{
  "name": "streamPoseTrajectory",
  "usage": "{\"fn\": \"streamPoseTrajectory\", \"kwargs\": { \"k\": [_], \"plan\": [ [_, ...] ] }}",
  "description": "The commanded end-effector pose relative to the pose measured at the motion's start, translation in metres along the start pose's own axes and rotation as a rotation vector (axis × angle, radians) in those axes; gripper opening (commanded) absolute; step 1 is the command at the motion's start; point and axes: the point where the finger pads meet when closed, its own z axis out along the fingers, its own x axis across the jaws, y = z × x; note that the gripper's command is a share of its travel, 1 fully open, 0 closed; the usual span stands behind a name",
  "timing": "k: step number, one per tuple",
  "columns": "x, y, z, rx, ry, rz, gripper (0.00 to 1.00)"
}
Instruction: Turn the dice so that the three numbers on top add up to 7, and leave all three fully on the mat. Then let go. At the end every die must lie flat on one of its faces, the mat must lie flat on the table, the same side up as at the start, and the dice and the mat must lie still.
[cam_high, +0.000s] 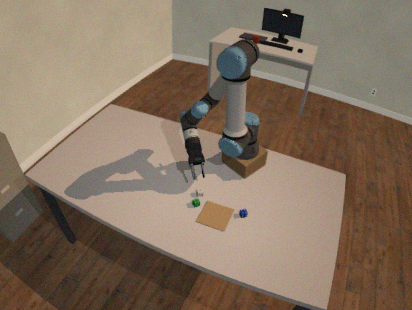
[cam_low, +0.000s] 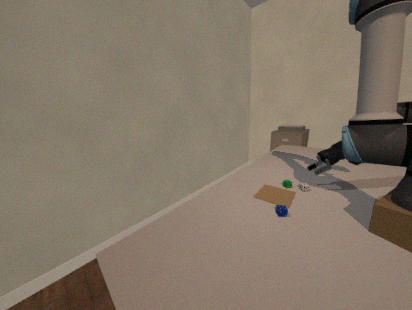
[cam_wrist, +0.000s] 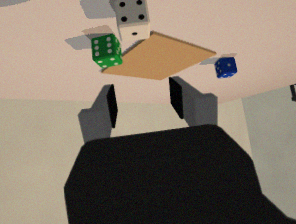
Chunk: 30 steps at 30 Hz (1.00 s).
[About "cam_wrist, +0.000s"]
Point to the blue die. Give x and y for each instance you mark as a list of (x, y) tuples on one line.
[(225, 67)]

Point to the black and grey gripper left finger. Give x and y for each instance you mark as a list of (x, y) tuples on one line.
[(97, 122)]

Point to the tan square mat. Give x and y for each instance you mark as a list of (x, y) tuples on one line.
[(159, 57)]

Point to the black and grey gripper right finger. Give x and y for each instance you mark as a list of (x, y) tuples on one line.
[(189, 103)]

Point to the beige die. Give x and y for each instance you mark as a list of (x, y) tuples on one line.
[(132, 17)]

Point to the green die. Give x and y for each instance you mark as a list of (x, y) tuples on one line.
[(106, 51)]

